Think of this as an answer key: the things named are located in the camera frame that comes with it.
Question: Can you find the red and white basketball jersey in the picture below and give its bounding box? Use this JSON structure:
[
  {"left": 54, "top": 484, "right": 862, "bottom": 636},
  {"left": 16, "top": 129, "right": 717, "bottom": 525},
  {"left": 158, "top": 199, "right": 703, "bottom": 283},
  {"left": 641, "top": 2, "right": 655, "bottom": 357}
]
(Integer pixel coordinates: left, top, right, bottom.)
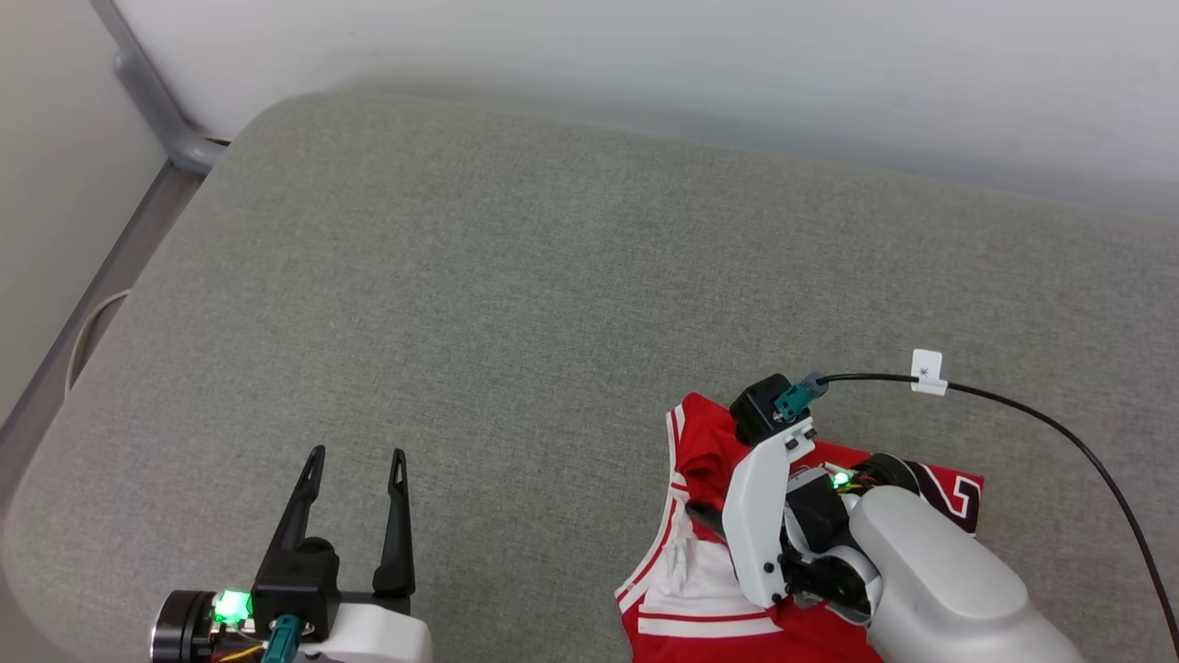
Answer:
[{"left": 615, "top": 392, "right": 985, "bottom": 663}]

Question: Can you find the teal left cable connector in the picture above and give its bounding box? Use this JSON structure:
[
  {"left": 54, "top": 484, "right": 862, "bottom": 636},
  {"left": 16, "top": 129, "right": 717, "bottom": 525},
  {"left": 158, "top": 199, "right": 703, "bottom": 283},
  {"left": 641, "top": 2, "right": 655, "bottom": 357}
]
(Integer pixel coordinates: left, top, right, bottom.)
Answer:
[{"left": 261, "top": 614, "right": 303, "bottom": 663}]

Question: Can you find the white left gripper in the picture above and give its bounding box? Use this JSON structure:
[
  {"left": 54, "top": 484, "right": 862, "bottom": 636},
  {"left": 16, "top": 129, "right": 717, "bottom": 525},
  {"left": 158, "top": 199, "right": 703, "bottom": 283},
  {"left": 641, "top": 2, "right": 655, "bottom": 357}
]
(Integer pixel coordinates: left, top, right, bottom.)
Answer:
[{"left": 151, "top": 446, "right": 434, "bottom": 663}]

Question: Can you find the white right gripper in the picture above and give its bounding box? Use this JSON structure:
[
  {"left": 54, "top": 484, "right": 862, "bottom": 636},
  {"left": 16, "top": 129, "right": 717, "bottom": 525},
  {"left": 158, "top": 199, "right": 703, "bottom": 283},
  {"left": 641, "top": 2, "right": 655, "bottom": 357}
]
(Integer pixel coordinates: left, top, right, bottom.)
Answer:
[{"left": 685, "top": 418, "right": 923, "bottom": 618}]

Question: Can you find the teal cable connector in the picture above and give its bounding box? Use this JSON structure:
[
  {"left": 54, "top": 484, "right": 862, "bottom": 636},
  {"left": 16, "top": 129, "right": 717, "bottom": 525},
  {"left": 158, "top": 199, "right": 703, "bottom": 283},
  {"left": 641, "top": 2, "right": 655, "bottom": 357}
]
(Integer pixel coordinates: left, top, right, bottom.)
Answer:
[
  {"left": 261, "top": 614, "right": 303, "bottom": 663},
  {"left": 774, "top": 372, "right": 830, "bottom": 423}
]

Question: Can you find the white cable label tag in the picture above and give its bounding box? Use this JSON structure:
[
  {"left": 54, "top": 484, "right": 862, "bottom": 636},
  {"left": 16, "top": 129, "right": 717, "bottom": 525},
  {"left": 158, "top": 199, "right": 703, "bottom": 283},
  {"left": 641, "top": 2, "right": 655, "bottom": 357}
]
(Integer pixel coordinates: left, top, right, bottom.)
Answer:
[{"left": 911, "top": 349, "right": 950, "bottom": 397}]

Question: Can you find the grey metal frame bar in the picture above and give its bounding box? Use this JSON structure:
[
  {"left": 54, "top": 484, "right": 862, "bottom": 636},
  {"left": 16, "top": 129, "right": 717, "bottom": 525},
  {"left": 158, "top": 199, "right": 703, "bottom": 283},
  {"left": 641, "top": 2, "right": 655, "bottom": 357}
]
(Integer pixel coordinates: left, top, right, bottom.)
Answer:
[{"left": 0, "top": 0, "right": 229, "bottom": 466}]

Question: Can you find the teal right cable connector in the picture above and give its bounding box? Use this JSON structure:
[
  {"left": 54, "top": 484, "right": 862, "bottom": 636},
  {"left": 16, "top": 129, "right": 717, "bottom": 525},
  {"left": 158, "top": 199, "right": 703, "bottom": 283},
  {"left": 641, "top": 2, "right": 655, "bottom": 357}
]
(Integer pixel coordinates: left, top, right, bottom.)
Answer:
[{"left": 774, "top": 372, "right": 830, "bottom": 423}]

